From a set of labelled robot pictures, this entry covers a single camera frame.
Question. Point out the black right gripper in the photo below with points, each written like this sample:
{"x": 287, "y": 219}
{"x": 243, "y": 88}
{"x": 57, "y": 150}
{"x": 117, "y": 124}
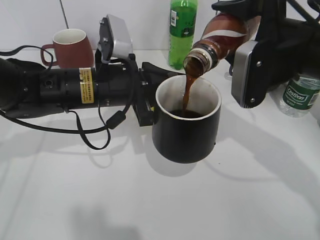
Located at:
{"x": 294, "y": 44}

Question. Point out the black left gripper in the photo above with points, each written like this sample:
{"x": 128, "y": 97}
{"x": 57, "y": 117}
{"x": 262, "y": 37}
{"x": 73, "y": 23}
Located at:
{"x": 121, "y": 82}

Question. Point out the black ceramic mug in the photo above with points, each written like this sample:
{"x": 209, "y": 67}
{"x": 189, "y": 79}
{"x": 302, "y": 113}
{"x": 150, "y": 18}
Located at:
{"x": 186, "y": 138}

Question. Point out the brown coffee drink bottle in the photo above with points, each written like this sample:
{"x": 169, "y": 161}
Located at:
{"x": 221, "y": 37}

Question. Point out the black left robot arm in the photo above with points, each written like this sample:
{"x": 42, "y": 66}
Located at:
{"x": 30, "y": 90}

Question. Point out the green label water bottle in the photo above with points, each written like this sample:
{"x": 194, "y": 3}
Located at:
{"x": 299, "y": 95}

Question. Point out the green soda bottle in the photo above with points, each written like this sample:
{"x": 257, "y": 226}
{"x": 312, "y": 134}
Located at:
{"x": 182, "y": 23}

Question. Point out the dark red ceramic mug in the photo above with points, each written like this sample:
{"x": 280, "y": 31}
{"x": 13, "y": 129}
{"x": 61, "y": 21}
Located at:
{"x": 72, "y": 49}

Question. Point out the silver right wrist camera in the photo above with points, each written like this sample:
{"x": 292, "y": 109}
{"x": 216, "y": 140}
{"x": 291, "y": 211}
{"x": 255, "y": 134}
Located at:
{"x": 250, "y": 77}

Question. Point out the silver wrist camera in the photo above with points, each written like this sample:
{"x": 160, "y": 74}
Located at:
{"x": 114, "y": 39}
{"x": 250, "y": 77}

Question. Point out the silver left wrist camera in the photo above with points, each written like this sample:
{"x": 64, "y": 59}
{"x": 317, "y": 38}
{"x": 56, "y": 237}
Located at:
{"x": 114, "y": 39}

